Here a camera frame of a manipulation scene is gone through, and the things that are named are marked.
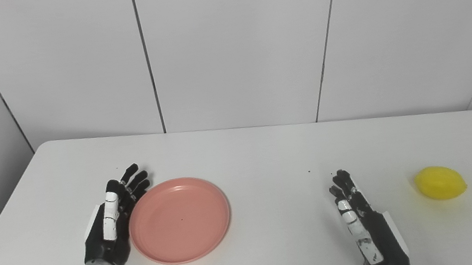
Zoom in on yellow lemon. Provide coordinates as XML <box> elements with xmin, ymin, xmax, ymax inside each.
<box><xmin>412</xmin><ymin>162</ymin><xmax>469</xmax><ymax>204</ymax></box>

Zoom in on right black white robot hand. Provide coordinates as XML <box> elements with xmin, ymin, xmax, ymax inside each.
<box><xmin>326</xmin><ymin>161</ymin><xmax>413</xmax><ymax>265</ymax></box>

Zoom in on pink round plate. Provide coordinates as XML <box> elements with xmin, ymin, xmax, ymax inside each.
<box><xmin>123</xmin><ymin>171</ymin><xmax>237</xmax><ymax>265</ymax></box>

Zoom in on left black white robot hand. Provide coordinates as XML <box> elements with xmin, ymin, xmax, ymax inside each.
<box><xmin>71</xmin><ymin>161</ymin><xmax>163</xmax><ymax>265</ymax></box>

